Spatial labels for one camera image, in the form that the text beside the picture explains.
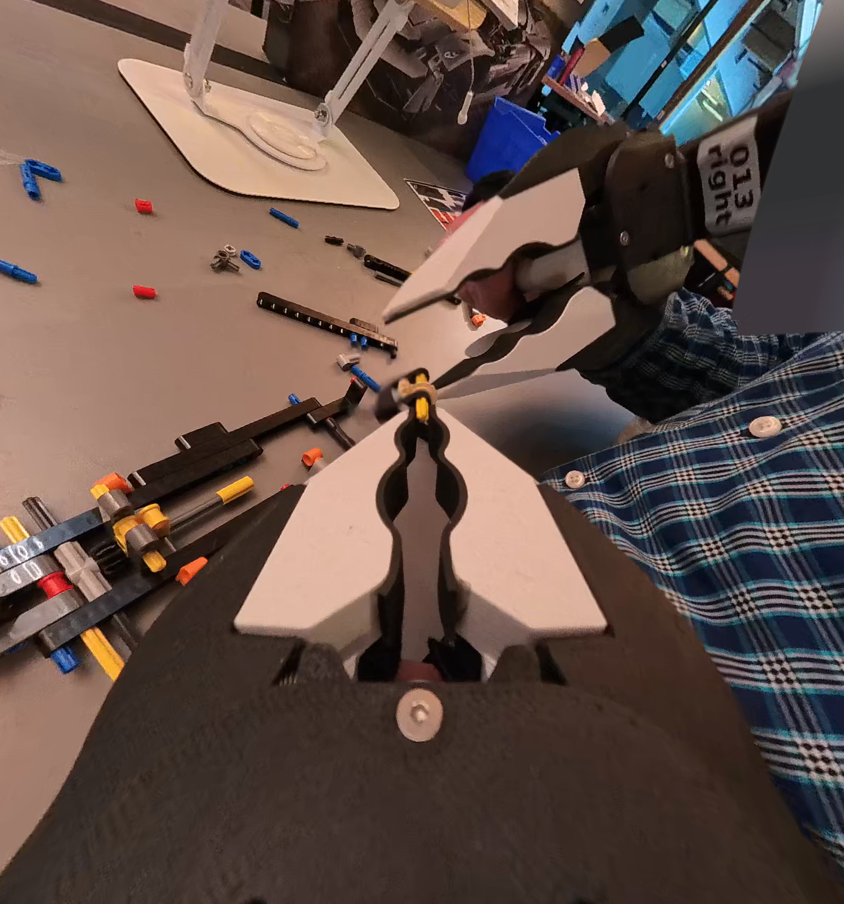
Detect printed booklet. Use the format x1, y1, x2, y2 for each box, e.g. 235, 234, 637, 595
404, 178, 472, 234

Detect white flat-based stand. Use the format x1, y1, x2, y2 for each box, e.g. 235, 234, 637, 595
118, 0, 416, 210

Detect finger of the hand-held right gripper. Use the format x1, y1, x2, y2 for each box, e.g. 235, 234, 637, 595
381, 168, 596, 324
425, 282, 618, 398

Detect white pull cord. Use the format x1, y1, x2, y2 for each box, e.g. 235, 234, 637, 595
457, 0, 481, 127

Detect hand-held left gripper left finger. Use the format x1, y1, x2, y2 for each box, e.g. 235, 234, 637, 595
233, 412, 417, 682

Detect black lego chassis assembly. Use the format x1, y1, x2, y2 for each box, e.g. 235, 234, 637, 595
0, 381, 370, 682

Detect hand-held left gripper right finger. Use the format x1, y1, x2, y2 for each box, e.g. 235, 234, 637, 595
422, 410, 610, 679

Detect black holed lego beam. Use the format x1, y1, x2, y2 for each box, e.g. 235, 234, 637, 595
256, 291, 399, 359

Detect teal storage shelves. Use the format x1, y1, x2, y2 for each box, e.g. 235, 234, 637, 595
542, 0, 822, 142

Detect blue plastic bin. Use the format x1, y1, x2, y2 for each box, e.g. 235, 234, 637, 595
464, 95, 560, 185

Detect black lego gear frame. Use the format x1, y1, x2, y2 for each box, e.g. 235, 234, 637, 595
374, 367, 440, 426

